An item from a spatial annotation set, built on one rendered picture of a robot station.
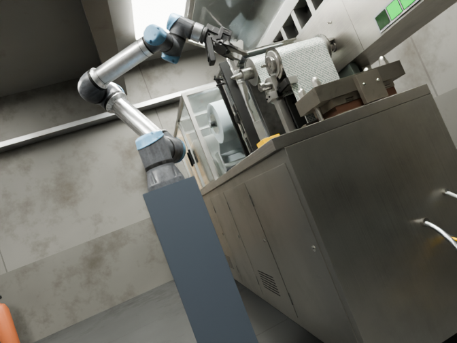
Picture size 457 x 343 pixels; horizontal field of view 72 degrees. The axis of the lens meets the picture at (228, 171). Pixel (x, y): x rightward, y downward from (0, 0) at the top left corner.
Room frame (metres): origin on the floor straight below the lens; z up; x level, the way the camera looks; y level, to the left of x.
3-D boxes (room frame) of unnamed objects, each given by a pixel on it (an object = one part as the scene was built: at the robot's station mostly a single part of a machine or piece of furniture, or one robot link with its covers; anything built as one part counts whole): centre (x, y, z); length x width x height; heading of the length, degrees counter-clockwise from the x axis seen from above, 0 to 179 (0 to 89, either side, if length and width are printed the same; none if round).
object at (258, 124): (2.08, -0.27, 1.19); 0.14 x 0.14 x 0.57
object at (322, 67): (1.33, -0.49, 1.11); 0.23 x 0.01 x 0.18; 105
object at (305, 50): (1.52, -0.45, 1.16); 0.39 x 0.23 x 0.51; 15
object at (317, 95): (1.23, -0.56, 1.00); 0.40 x 0.16 x 0.06; 105
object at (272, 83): (1.39, -0.31, 1.05); 0.06 x 0.05 x 0.31; 105
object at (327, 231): (2.28, -0.16, 0.43); 2.52 x 0.64 x 0.86; 15
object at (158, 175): (1.24, 0.25, 0.95); 0.15 x 0.15 x 0.10
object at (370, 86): (1.15, -0.60, 0.97); 0.10 x 0.03 x 0.11; 105
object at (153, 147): (1.25, 0.25, 1.07); 0.13 x 0.12 x 0.14; 163
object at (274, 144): (2.28, -0.15, 0.88); 2.52 x 0.66 x 0.04; 15
